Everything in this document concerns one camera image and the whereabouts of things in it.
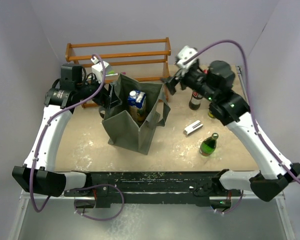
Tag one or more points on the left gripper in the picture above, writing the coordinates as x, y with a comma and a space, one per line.
106, 100

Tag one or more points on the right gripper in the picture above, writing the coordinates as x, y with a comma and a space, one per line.
171, 84

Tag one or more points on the blue juice carton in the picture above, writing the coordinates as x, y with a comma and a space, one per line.
137, 105

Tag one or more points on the green canvas bag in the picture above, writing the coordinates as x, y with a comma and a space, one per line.
122, 129

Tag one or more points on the cola glass bottle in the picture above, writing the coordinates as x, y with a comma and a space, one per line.
196, 98

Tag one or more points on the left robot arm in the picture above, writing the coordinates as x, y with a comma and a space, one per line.
75, 86

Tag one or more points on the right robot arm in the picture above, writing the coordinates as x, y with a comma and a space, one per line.
232, 110

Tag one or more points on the wooden shelf rack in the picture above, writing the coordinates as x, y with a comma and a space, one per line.
142, 60

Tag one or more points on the green glass bottle rear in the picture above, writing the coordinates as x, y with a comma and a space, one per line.
211, 112

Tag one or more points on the green glass bottle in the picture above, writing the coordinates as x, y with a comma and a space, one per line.
211, 112
209, 145

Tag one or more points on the white stapler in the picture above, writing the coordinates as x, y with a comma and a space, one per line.
190, 129

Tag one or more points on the green glass bottle front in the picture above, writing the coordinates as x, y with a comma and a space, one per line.
209, 145

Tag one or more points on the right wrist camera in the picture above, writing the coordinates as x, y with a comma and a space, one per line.
185, 54

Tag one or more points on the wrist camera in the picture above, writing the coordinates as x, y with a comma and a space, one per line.
185, 54
98, 69

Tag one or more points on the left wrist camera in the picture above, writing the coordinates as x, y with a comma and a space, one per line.
98, 69

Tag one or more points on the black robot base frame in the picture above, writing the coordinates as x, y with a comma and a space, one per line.
154, 187

